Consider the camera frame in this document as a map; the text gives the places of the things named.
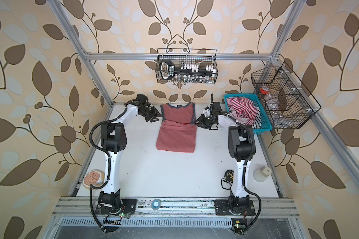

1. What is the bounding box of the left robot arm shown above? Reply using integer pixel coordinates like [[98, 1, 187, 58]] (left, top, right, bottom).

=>
[[89, 94, 162, 234]]

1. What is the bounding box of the wire basket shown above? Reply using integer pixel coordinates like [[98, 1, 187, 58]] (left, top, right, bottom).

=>
[[155, 47, 218, 84], [251, 62, 321, 129]]

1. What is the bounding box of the red capped plastic bottle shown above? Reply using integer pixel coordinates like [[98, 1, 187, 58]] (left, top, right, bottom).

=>
[[260, 86, 280, 111]]

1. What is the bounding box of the black socket set tool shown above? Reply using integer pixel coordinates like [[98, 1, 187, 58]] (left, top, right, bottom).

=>
[[156, 59, 218, 84]]

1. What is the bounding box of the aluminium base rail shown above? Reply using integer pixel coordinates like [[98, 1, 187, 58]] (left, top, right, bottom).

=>
[[52, 196, 300, 219]]

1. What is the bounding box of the white plastic bottle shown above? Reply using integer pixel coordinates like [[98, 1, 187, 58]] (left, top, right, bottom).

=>
[[253, 166, 272, 183]]

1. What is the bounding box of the right wire basket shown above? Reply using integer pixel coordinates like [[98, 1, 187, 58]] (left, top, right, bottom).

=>
[[251, 62, 321, 129]]

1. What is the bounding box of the round blue button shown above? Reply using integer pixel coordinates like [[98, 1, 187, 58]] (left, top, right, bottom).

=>
[[151, 199, 161, 211]]

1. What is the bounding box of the black tape measure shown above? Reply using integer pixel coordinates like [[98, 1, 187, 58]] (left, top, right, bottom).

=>
[[220, 170, 234, 190]]

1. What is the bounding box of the red tank top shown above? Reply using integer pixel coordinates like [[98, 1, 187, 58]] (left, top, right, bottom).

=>
[[156, 103, 197, 153]]

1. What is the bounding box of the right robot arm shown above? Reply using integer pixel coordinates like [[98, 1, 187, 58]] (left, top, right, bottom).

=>
[[196, 95, 262, 235]]

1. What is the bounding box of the teal plastic basket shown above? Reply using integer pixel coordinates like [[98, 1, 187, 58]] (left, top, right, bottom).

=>
[[223, 93, 273, 134]]

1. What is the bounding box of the round tan pad dish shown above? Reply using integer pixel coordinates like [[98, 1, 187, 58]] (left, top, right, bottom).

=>
[[82, 170, 105, 189]]

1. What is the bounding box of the red white striped garment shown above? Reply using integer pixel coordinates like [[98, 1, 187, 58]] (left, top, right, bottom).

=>
[[226, 97, 262, 129]]

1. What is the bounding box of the back wire basket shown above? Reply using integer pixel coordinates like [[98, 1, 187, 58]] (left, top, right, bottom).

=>
[[155, 47, 218, 84]]

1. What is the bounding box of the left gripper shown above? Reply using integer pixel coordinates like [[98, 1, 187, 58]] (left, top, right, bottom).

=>
[[138, 106, 162, 122]]

